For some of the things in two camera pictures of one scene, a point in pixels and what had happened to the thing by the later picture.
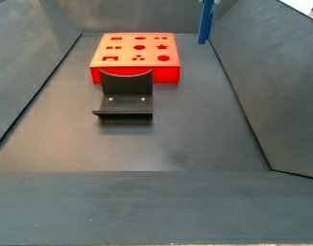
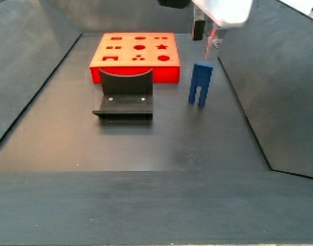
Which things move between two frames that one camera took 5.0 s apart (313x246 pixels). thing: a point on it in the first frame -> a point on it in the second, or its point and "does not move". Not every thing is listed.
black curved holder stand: [126, 95] does not move
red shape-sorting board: [130, 54] does not move
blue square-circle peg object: [205, 24] -> [201, 80]
